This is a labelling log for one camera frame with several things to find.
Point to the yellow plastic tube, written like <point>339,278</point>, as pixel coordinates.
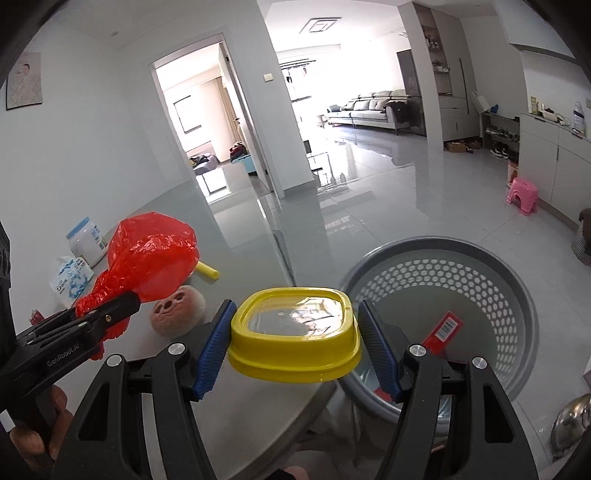
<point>208,271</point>

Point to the beige curtain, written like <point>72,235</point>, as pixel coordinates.
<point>224,115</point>

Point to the white upper wall cabinet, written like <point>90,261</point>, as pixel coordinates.
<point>535,27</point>

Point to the clear water bottle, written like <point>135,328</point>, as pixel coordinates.
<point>579,117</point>

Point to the white bedroom door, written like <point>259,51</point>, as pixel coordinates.
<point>247,138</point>

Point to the red plastic bag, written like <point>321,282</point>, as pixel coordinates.
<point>147,254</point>

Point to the woven storage basket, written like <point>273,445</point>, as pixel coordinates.
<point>582,249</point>

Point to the grey perforated plastic basket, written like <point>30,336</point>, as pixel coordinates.
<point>461,277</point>

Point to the blue storage box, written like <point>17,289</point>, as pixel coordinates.
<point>242,165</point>

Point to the brown stuffed toy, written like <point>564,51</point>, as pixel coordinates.
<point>585,219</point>

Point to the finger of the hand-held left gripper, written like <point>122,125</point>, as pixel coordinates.
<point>64,321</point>
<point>115,316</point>

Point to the square ceiling light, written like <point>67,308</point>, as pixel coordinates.
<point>321,25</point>

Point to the grey sofa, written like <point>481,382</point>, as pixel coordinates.
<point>369,108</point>

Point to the built-in wall shelf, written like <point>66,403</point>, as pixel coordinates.
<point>443,69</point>

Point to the person's left hand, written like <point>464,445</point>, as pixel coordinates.
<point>60,410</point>

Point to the ceiling clothes drying rack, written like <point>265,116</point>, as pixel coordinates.
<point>298,63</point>

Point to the white jar with blue lid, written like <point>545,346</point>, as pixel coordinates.
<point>85,244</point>

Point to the dark tall cabinet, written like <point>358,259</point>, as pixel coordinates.
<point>411,92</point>

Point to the beige plush toy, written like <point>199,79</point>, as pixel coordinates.
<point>180,309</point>

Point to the red white carton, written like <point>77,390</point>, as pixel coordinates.
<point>512,173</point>

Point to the pink plastic stool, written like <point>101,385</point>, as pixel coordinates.
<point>524,189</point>

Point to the bed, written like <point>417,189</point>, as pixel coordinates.
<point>203,162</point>

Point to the stainless steel bowl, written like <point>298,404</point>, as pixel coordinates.
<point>572,424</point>

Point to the open shoe rack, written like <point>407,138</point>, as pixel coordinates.
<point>498,134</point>

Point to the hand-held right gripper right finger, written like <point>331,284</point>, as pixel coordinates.
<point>376,350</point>

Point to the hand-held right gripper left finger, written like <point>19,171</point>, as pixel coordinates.
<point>214,350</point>

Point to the white blue tissue pack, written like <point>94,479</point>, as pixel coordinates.
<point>69,281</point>

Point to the white sideboard cabinet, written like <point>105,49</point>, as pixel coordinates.
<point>554,161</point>

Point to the framed wall picture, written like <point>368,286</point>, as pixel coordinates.
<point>24,81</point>

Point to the red cardboard box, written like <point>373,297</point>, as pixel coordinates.
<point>443,330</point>

